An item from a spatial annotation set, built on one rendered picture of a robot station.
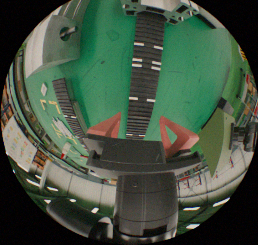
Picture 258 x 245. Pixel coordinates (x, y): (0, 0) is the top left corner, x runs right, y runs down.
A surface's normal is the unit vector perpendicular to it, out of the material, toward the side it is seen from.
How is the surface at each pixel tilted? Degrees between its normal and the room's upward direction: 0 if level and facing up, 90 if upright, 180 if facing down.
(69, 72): 0
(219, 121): 90
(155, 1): 0
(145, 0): 0
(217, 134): 90
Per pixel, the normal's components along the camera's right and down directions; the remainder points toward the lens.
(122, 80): -0.05, 0.61
